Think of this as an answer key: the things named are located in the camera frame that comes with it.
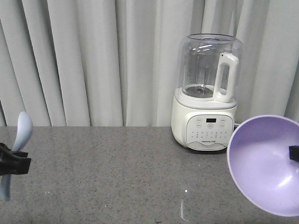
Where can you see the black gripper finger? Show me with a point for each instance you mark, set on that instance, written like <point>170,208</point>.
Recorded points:
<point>294,153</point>
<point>12,162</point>

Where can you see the purple plastic bowl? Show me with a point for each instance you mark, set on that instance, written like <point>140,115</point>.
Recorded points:
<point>258,160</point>

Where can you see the light blue plastic spoon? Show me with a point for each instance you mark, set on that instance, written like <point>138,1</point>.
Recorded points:
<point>24,133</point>

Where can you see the light grey curtain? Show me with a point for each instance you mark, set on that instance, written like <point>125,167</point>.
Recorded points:
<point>114,62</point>

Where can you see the white blender with clear jar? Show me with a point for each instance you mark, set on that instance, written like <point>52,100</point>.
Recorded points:
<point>204,102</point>

